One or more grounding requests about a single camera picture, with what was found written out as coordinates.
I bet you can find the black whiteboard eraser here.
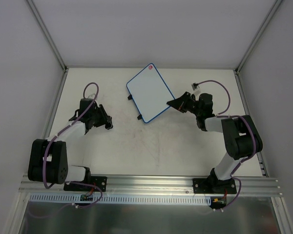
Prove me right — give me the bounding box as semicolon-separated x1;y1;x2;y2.
105;122;113;130

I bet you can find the blue framed whiteboard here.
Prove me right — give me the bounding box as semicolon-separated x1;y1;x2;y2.
126;63;175;124

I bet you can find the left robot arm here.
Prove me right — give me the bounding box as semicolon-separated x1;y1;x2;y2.
27;98;113;190

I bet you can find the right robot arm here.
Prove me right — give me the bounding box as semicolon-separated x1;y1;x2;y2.
167;92;263;195

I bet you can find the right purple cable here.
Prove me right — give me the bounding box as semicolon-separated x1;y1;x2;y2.
199;79;257;175

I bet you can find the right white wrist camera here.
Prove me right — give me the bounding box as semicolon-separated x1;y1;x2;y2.
191;83;201;96

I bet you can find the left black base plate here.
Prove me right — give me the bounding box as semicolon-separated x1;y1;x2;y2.
63;176;107;193

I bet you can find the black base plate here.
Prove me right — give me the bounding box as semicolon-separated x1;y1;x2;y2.
63;176;107;193
192;178;237;195

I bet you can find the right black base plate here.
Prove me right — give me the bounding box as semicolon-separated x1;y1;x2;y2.
192;178;237;195

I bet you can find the aluminium mounting rail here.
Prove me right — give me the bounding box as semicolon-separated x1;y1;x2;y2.
19;172;283;197

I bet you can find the white slotted cable duct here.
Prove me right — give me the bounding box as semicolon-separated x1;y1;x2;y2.
29;193;211;206

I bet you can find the left aluminium frame post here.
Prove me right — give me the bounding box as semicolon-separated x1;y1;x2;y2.
25;0;67;71

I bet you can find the aluminium frame post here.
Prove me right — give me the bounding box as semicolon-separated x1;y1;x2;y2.
235;0;284;74
25;0;67;71

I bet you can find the right aluminium frame post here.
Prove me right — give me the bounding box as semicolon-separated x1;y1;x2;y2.
235;0;284;74

